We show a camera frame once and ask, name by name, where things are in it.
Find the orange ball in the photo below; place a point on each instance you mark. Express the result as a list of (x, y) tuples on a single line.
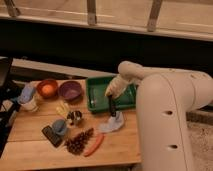
[(47, 90)]

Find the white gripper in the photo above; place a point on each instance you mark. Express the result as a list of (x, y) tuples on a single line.
[(116, 87)]

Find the black rectangular block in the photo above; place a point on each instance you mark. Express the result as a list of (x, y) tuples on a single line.
[(51, 136)]

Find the purple bowl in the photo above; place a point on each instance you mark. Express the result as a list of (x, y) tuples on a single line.
[(70, 90)]

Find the light blue crumpled cloth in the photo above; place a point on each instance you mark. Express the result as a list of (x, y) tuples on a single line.
[(113, 123)]

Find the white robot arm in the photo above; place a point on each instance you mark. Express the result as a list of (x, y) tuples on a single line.
[(164, 96)]

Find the metal cup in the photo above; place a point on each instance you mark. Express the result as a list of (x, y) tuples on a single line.
[(75, 117)]

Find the black equipment at left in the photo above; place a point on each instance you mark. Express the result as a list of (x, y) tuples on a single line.
[(8, 91)]

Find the orange bowl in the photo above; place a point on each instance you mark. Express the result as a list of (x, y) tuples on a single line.
[(51, 82)]

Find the yellow small object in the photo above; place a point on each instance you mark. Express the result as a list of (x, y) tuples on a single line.
[(63, 109)]

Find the brown pine cone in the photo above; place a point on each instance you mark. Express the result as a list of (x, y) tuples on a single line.
[(77, 144)]

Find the green plastic tray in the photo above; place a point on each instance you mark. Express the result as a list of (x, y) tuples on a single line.
[(97, 102)]

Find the orange carrot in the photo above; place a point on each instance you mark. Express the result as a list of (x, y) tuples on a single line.
[(95, 146)]

